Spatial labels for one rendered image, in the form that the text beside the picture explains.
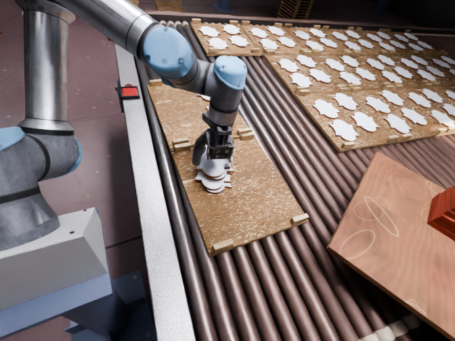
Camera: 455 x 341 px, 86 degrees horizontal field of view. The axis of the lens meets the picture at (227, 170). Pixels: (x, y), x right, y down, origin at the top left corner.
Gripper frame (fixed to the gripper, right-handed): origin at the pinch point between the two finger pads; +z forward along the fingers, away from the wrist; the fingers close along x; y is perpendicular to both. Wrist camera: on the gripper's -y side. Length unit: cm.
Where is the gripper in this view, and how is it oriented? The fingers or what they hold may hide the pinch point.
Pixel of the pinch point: (211, 160)
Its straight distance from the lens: 82.2
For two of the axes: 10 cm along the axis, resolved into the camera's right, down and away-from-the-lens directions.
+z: -1.7, 6.2, 7.6
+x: 9.6, -0.5, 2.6
